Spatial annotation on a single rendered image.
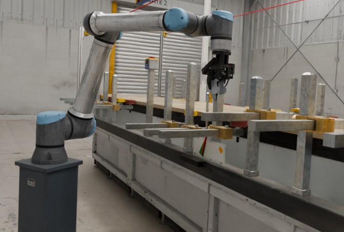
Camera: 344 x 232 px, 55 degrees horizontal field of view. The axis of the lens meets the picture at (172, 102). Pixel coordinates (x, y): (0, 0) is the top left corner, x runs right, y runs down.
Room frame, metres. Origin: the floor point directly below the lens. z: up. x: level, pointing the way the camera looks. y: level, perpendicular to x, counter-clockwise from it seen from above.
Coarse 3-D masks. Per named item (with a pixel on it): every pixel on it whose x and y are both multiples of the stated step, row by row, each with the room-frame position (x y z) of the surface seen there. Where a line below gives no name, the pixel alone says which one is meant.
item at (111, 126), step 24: (96, 120) 3.19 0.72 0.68; (144, 144) 2.19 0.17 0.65; (168, 144) 1.95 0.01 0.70; (192, 168) 1.66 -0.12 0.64; (216, 168) 1.49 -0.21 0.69; (240, 168) 1.45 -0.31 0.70; (240, 192) 1.34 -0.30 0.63; (264, 192) 1.22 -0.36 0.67; (288, 192) 1.14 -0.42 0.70; (312, 216) 1.04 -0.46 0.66; (336, 216) 0.96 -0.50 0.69
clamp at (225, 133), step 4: (212, 128) 1.55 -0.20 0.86; (216, 128) 1.53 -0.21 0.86; (220, 128) 1.50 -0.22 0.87; (224, 128) 1.49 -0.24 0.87; (220, 132) 1.50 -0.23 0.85; (224, 132) 1.48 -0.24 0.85; (228, 132) 1.49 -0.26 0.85; (232, 132) 1.50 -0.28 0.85; (216, 136) 1.52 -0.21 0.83; (220, 136) 1.50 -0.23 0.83; (224, 136) 1.48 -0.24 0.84; (228, 136) 1.49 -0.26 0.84; (232, 136) 1.50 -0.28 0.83
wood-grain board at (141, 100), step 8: (120, 96) 3.68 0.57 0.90; (128, 96) 3.79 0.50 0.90; (136, 96) 3.91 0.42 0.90; (144, 96) 4.03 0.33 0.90; (144, 104) 2.74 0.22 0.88; (160, 104) 2.52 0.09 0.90; (176, 104) 2.62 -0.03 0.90; (184, 104) 2.68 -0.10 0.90; (200, 104) 2.80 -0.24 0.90; (224, 104) 2.99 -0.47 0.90; (200, 112) 2.01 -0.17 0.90; (280, 112) 2.31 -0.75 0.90; (320, 136) 1.28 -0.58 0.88
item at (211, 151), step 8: (200, 144) 1.64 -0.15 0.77; (208, 144) 1.58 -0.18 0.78; (216, 144) 1.52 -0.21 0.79; (224, 144) 1.47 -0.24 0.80; (208, 152) 1.57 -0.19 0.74; (216, 152) 1.52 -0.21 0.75; (224, 152) 1.47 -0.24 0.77; (208, 160) 1.57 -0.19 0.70; (216, 160) 1.52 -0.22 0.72; (224, 160) 1.47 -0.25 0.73
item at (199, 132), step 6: (162, 132) 1.37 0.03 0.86; (168, 132) 1.38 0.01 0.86; (174, 132) 1.39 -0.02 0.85; (180, 132) 1.41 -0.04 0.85; (186, 132) 1.42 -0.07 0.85; (192, 132) 1.44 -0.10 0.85; (198, 132) 1.45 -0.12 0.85; (204, 132) 1.47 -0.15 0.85; (210, 132) 1.48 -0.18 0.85; (216, 132) 1.50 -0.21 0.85; (234, 132) 1.55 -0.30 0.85; (240, 132) 1.56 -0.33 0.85
